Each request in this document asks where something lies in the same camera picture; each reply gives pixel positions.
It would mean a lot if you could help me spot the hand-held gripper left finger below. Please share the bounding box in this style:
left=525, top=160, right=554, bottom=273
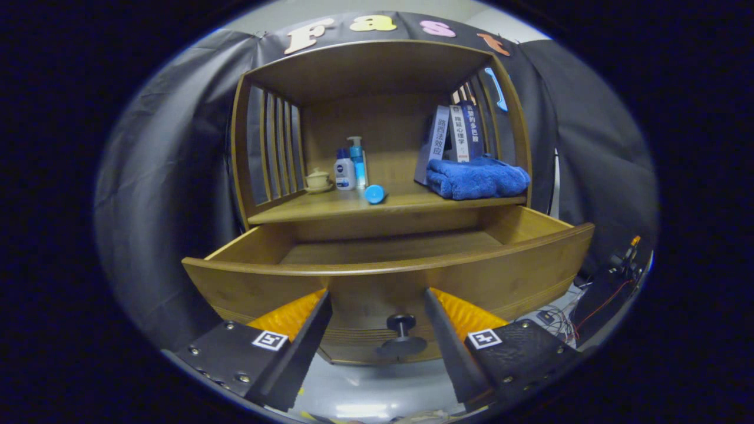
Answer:
left=171, top=287, right=333, bottom=413

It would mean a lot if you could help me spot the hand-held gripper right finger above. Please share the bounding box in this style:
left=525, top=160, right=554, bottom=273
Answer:
left=424, top=287, right=584, bottom=413

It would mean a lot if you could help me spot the wooden drawer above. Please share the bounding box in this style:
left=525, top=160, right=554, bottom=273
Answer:
left=181, top=205, right=596, bottom=366

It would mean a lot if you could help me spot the wooden countertop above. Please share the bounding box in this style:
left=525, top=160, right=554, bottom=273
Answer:
left=247, top=183, right=528, bottom=226

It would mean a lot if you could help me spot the wooden cabinet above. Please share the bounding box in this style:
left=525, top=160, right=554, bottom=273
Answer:
left=231, top=39, right=534, bottom=236

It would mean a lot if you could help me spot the blue towel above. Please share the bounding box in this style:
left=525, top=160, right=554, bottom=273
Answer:
left=426, top=154, right=531, bottom=201

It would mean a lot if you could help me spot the cream lidded teacup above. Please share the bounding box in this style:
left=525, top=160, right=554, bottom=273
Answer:
left=304, top=168, right=334, bottom=194

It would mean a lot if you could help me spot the white bottle blue cap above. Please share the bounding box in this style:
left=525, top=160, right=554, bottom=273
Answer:
left=334, top=148, right=356, bottom=191

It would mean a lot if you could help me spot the blue pump bottle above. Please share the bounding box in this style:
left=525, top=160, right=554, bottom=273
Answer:
left=346, top=136, right=369, bottom=190

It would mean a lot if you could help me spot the orange black clamp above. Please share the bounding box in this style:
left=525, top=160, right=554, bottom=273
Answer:
left=610, top=236, right=644, bottom=277

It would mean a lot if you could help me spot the grey book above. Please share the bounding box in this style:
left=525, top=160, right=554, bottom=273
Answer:
left=414, top=105, right=451, bottom=185

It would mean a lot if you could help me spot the white spine book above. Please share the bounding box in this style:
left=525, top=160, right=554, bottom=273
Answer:
left=449, top=104, right=471, bottom=163

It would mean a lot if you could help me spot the dark blue book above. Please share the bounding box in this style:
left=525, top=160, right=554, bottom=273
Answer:
left=461, top=100, right=488, bottom=158

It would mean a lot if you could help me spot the bundle of floor cables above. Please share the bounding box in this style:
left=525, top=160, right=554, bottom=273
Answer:
left=533, top=277, right=634, bottom=345

